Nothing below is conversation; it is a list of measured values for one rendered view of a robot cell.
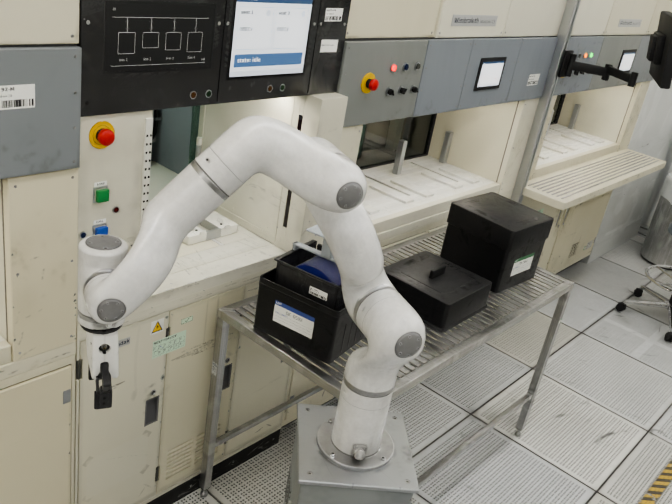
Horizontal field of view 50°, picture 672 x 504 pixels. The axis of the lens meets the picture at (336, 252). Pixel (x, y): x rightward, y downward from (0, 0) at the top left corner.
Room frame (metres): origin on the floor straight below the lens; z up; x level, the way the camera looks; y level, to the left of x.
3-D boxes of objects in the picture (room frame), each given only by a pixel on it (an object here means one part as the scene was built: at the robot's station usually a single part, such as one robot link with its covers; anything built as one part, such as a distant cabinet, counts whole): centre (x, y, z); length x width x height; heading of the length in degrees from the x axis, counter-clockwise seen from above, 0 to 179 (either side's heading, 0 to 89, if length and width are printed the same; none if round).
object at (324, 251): (1.90, 0.02, 0.93); 0.24 x 0.20 x 0.32; 62
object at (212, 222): (2.22, 0.49, 0.89); 0.22 x 0.21 x 0.04; 53
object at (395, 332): (1.37, -0.14, 1.07); 0.19 x 0.12 x 0.24; 28
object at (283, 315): (1.90, 0.02, 0.85); 0.28 x 0.28 x 0.17; 62
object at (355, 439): (1.40, -0.13, 0.85); 0.19 x 0.19 x 0.18
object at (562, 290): (2.25, -0.31, 0.38); 1.30 x 0.60 x 0.76; 143
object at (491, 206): (2.55, -0.58, 0.89); 0.29 x 0.29 x 0.25; 49
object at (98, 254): (1.12, 0.40, 1.26); 0.09 x 0.08 x 0.13; 28
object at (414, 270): (2.21, -0.35, 0.83); 0.29 x 0.29 x 0.13; 53
